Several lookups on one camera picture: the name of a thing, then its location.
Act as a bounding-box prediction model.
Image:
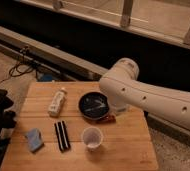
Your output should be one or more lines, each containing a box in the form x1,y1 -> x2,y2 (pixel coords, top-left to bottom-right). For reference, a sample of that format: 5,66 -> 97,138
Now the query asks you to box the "black ceramic bowl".
78,92 -> 109,120

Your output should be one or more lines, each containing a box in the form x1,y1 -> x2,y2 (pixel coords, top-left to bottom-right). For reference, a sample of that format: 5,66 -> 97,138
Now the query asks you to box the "black cable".
0,46 -> 42,87

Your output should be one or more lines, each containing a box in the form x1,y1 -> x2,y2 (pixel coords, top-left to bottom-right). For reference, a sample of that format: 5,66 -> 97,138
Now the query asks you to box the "white plastic bottle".
48,87 -> 66,117

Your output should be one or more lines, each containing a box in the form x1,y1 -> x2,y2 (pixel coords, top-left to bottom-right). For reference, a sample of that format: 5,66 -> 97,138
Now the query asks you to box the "blue object behind table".
37,74 -> 53,82

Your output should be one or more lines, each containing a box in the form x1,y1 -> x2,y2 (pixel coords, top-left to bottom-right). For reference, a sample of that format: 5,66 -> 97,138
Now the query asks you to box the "blue sponge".
25,128 -> 44,153

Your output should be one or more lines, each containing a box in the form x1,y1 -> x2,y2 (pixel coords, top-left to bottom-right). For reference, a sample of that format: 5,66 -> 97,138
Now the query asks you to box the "black striped rectangular block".
54,121 -> 71,152

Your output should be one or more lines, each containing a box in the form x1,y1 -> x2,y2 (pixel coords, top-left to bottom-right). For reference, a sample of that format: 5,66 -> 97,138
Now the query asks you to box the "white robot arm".
99,58 -> 190,130

